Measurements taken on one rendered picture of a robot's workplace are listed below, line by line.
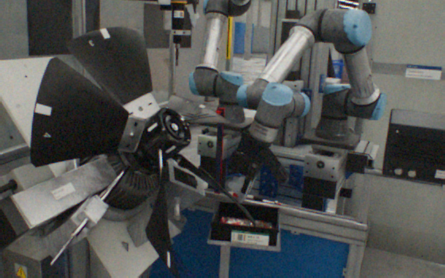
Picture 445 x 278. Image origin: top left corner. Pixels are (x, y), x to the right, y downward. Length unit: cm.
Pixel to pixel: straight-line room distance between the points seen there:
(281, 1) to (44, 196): 143
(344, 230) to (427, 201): 156
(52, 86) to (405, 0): 230
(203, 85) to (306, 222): 82
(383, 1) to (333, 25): 140
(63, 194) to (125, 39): 48
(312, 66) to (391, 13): 97
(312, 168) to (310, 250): 33
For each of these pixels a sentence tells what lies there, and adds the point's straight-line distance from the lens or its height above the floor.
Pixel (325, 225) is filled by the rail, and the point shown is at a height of 83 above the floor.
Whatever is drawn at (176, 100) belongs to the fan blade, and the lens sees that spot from 136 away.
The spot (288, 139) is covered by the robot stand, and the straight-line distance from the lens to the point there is 192.
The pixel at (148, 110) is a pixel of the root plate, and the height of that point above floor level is 125.
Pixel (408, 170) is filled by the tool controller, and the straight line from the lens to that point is 136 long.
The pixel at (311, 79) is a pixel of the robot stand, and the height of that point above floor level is 126.
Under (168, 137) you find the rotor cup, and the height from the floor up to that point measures 121.
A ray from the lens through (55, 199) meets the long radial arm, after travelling 92.
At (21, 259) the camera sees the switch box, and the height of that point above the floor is 82.
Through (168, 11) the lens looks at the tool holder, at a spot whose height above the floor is 151.
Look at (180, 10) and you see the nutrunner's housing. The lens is 110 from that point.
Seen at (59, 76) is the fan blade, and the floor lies 136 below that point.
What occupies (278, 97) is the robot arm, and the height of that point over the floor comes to 131.
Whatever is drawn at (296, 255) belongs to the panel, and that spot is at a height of 68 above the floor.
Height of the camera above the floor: 148
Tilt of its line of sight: 13 degrees down
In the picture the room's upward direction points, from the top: 3 degrees clockwise
